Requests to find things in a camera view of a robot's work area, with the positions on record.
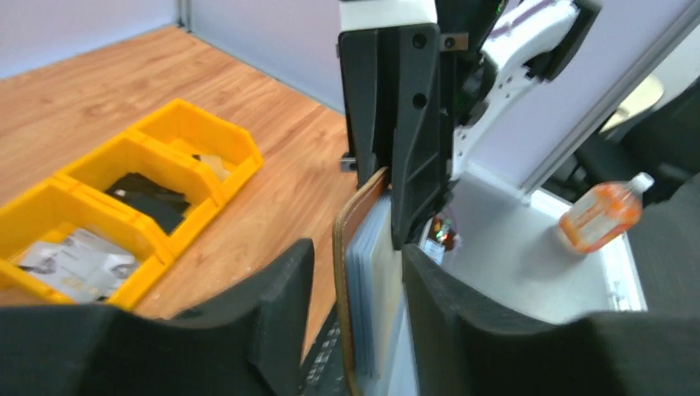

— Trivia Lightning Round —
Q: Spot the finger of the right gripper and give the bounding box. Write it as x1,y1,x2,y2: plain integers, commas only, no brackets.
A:
338,28,397,186
391,24,448,250

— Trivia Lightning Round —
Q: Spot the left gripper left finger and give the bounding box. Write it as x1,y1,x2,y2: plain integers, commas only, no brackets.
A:
1,238,315,395

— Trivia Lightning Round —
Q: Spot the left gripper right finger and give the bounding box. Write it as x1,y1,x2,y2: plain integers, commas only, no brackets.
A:
402,244,699,395

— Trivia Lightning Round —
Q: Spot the brown leather card holder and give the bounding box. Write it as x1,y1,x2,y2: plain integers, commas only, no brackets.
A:
332,168,405,395

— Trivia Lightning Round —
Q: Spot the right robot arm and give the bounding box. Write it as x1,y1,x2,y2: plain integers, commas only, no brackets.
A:
337,1,602,249

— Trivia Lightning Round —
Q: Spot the black cards stack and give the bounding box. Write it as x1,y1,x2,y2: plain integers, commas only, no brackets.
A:
104,172,191,234

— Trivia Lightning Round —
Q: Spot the yellow bin with black cards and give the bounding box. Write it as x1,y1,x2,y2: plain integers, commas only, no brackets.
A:
57,131,225,259

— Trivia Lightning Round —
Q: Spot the yellow bin with gold cards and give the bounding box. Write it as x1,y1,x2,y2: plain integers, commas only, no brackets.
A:
131,99,264,203

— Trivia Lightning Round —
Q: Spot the silver cards stack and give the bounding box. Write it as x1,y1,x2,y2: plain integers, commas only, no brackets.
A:
18,229,140,303

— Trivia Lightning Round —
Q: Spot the yellow bin with silver cards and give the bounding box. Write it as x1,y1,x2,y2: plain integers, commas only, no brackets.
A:
1,178,174,309

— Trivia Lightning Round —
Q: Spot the orange drink bottle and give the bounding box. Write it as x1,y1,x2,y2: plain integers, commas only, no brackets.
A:
557,172,655,254

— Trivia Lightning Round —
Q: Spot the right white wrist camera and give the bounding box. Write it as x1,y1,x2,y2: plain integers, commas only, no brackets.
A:
339,0,438,32

